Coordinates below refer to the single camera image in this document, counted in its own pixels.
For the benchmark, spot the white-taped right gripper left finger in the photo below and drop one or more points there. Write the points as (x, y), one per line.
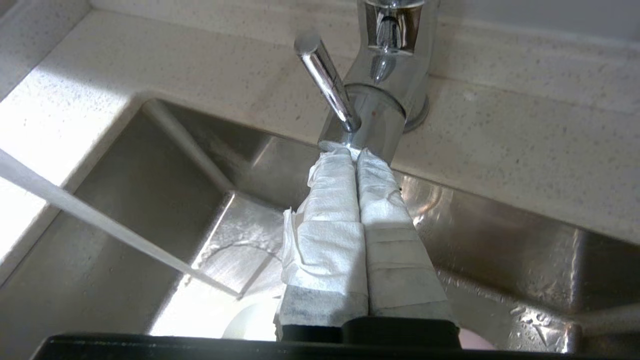
(330, 250)

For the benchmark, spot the white plastic bowl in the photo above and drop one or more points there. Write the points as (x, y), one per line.
(250, 322)

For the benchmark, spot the stainless steel sink basin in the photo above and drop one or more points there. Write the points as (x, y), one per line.
(150, 210)

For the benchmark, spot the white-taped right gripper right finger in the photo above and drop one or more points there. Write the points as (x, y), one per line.
(395, 260)

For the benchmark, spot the chrome gooseneck faucet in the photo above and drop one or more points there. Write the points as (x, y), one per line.
(385, 85)

